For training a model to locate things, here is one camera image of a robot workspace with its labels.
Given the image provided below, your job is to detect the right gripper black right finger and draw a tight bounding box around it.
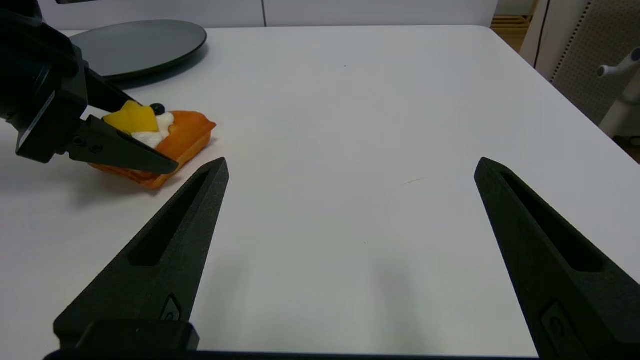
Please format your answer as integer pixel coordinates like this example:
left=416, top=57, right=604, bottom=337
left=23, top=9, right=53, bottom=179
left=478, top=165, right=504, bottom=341
left=474, top=157, right=640, bottom=360

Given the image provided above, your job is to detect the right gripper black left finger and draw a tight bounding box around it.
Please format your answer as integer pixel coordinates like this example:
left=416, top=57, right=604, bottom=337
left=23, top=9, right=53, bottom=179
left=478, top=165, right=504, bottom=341
left=53, top=157, right=230, bottom=349

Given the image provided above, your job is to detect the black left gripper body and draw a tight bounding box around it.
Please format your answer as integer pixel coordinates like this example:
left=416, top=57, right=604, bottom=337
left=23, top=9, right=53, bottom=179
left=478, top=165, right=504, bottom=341
left=0, top=0, right=89, bottom=164

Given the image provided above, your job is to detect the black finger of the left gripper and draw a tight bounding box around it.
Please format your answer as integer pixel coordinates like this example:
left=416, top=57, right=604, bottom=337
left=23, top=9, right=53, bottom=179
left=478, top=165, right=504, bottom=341
left=85, top=67, right=136, bottom=114
left=67, top=115, right=180, bottom=175

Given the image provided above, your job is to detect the triangle waffle bread with fruit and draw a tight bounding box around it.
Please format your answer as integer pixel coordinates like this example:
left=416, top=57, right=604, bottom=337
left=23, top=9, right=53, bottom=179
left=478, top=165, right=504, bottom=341
left=89, top=100, right=218, bottom=190

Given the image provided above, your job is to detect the dark grey round plate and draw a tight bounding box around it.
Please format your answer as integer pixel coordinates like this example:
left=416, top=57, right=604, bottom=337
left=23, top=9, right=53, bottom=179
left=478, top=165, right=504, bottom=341
left=70, top=19, right=208, bottom=82

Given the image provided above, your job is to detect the white side table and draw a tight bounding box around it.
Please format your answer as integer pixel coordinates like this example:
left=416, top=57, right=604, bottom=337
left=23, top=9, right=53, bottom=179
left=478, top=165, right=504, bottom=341
left=599, top=70, right=640, bottom=139

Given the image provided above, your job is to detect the perforated partition panel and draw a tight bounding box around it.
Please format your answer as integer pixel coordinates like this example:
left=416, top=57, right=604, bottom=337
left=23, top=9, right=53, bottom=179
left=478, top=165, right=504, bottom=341
left=520, top=0, right=640, bottom=126

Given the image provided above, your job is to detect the white table crank handle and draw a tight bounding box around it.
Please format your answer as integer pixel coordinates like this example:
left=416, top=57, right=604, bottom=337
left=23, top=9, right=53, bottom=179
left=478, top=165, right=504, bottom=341
left=596, top=47, right=640, bottom=79

